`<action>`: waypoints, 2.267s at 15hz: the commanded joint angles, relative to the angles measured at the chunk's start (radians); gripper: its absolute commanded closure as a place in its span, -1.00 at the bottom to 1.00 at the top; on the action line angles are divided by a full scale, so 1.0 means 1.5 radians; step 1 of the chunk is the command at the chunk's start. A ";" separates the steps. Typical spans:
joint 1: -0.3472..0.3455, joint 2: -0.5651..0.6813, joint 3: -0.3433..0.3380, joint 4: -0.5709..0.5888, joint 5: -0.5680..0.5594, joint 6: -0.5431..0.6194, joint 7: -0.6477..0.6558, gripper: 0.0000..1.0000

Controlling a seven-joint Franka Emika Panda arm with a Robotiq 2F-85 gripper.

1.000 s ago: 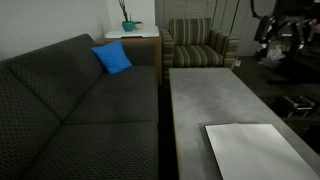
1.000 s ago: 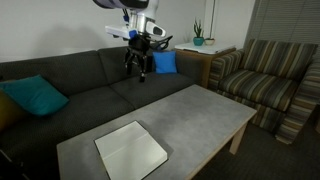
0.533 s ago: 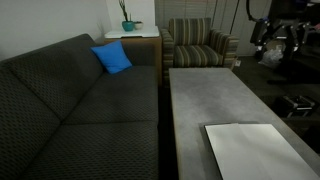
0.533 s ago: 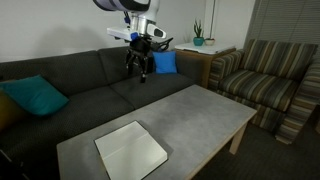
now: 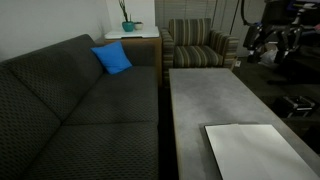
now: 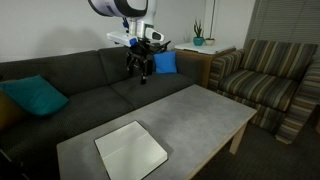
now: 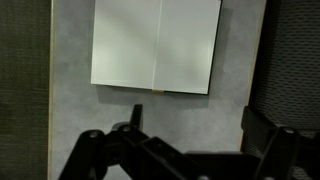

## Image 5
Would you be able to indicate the teal pot with plant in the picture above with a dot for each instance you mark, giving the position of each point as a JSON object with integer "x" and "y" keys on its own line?
{"x": 127, "y": 26}

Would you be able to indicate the white flat board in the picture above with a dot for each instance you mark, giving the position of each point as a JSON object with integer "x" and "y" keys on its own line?
{"x": 133, "y": 33}

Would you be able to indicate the dark grey patterned sofa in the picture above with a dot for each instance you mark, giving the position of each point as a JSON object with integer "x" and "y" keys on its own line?
{"x": 83, "y": 110}

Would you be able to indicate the wooden side table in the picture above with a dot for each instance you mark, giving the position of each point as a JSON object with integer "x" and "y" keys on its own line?
{"x": 159, "y": 56}

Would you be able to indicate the closet doors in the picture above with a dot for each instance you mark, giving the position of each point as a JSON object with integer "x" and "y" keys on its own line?
{"x": 225, "y": 16}

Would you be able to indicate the cardboard box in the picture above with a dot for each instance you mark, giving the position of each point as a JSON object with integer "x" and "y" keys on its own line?
{"x": 271, "y": 46}

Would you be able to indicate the small white plant pot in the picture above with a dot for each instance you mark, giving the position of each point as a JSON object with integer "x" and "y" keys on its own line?
{"x": 138, "y": 25}

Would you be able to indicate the small white object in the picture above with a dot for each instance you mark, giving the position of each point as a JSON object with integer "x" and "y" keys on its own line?
{"x": 237, "y": 63}

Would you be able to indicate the white plastic bag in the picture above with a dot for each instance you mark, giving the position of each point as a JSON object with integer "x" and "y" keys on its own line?
{"x": 268, "y": 59}

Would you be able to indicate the striped armchair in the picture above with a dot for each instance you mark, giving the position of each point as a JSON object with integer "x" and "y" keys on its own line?
{"x": 196, "y": 53}

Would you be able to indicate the window blinds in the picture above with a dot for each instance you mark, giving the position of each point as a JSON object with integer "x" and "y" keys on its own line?
{"x": 186, "y": 9}

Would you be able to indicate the blue pillow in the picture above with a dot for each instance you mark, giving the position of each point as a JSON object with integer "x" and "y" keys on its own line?
{"x": 111, "y": 58}

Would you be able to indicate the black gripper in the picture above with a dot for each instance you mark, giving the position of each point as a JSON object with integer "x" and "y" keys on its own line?
{"x": 278, "y": 15}

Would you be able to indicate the black silver box device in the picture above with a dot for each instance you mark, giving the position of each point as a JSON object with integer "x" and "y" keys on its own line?
{"x": 295, "y": 106}

